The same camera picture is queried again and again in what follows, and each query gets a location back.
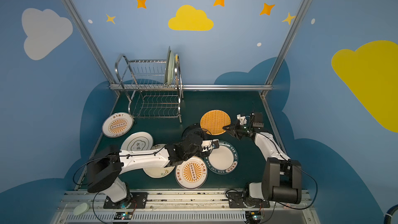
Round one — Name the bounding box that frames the left green circuit board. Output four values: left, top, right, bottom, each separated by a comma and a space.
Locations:
114, 212, 133, 220

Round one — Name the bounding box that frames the right green circuit board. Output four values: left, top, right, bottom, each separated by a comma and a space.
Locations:
245, 212, 263, 224

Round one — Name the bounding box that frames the large pale green plate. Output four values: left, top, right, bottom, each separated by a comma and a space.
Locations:
164, 47, 175, 86

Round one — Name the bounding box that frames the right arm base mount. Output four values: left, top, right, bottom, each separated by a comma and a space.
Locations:
225, 190, 270, 209

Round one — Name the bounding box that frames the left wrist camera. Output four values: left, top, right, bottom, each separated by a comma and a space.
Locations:
201, 139, 220, 152

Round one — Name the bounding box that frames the aluminium upright post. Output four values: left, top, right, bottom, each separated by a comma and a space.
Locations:
265, 0, 313, 88
61, 0, 116, 84

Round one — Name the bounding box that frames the orange sunburst plate front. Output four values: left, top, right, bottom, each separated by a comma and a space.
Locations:
175, 156, 208, 189

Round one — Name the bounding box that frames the aluminium back frame rail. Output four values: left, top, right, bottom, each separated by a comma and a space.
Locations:
109, 84, 273, 91

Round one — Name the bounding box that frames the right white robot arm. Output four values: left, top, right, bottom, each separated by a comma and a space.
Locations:
223, 112, 302, 207

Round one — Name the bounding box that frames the yellow woven plate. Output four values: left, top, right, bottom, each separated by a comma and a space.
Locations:
200, 110, 231, 135

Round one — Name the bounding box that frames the right aluminium upright post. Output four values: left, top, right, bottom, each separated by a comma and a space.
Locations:
265, 0, 313, 88

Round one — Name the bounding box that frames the left aluminium upright post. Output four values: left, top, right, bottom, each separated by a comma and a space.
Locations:
61, 0, 116, 84

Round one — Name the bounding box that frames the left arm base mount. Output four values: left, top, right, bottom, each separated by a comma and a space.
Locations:
103, 192, 148, 209

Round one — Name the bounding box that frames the small pale green plate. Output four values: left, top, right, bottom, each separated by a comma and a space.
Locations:
174, 54, 179, 82

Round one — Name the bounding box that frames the green circuit board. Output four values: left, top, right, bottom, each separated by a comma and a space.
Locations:
245, 212, 263, 224
114, 212, 133, 220

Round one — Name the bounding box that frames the pale green round disc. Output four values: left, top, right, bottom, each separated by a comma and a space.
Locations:
73, 203, 90, 216

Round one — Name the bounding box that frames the green rim Hao Wei plate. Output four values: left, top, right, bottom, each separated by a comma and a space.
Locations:
204, 141, 238, 175

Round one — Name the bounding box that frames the steel two-tier dish rack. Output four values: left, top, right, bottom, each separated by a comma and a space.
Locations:
111, 50, 183, 123

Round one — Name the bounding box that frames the white plate with black motif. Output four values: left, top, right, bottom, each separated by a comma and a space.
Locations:
120, 132, 153, 151

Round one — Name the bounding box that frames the orange sunburst plate by rack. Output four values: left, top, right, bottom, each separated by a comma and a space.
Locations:
102, 112, 134, 138

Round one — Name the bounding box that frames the dark blue speckled plate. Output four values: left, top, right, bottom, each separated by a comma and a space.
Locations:
181, 123, 203, 141

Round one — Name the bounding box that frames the cream floral plate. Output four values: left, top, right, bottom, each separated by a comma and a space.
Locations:
142, 144, 176, 179

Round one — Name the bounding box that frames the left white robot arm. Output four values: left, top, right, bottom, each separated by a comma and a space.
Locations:
87, 125, 219, 203

